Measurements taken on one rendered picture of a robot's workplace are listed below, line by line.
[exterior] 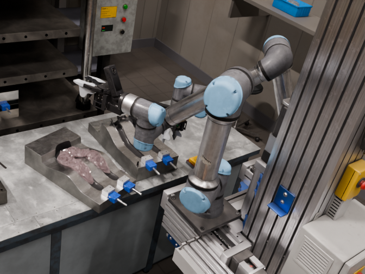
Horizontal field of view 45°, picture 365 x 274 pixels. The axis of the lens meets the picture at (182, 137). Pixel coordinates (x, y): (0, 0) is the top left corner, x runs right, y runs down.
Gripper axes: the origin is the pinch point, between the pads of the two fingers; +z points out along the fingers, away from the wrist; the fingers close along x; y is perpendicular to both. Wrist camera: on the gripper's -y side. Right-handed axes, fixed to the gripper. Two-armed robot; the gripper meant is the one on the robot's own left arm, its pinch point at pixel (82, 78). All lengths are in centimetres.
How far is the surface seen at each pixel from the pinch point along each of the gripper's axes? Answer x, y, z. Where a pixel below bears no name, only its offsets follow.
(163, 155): 55, 47, -19
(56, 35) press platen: 64, 11, 63
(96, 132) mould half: 59, 53, 24
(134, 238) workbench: 51, 101, -16
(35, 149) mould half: 18, 53, 32
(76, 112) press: 77, 57, 51
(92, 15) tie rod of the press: 75, -4, 49
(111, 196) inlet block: 18, 57, -13
